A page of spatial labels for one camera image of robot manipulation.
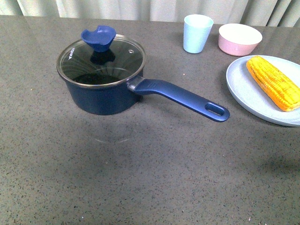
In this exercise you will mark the glass lid with blue knob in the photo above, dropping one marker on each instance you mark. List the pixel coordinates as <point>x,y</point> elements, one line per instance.
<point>101,58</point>

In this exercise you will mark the yellow corn cob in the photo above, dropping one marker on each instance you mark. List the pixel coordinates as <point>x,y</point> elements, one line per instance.
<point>279,88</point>

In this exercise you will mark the dark blue saucepan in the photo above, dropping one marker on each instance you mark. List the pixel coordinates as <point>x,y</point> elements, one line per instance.
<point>118,98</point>

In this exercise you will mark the light blue plastic cup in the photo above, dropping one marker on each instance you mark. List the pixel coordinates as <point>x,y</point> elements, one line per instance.
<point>196,31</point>

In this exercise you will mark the light blue round plate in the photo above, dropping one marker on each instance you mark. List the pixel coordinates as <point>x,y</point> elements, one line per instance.
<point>250,96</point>

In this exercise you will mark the pink plastic bowl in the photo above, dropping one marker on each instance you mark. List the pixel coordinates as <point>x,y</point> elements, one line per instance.
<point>238,39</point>

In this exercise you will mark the white pleated curtain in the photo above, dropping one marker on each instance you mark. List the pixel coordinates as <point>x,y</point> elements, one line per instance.
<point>284,13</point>

